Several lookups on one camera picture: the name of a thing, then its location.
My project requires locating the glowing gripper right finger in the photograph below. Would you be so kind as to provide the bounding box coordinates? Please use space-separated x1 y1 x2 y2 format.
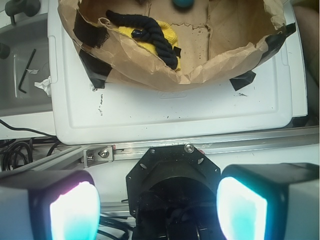
216 162 320 240

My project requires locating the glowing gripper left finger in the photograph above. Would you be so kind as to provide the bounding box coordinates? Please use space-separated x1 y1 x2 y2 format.
0 170 101 240

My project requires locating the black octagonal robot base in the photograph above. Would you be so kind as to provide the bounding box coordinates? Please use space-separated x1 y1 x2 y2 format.
126 144 224 240

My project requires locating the blue ball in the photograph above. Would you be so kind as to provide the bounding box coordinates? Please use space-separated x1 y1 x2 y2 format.
172 0 195 8

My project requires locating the white plastic bin lid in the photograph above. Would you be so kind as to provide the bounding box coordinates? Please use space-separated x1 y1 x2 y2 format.
48 0 308 145

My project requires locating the crumpled white paper scrap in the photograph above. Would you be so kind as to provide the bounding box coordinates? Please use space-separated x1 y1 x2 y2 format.
34 76 52 97

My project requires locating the clear plastic tray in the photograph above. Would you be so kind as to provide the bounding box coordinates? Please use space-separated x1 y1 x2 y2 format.
0 19 52 117

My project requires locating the black hex key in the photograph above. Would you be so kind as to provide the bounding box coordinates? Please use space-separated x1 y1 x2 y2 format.
18 48 37 94

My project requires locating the brown paper bag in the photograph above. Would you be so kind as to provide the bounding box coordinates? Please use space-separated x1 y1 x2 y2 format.
57 0 286 92

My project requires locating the aluminium frame rail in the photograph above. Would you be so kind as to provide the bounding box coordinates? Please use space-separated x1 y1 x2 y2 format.
0 125 320 170

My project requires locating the metal corner bracket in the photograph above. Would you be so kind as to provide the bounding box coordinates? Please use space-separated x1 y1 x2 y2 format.
83 145 115 168

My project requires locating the black cable bundle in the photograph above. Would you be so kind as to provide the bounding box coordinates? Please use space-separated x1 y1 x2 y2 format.
0 118 62 172

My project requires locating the black twisted rope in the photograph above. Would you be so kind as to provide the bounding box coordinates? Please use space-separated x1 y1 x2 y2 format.
105 9 178 71

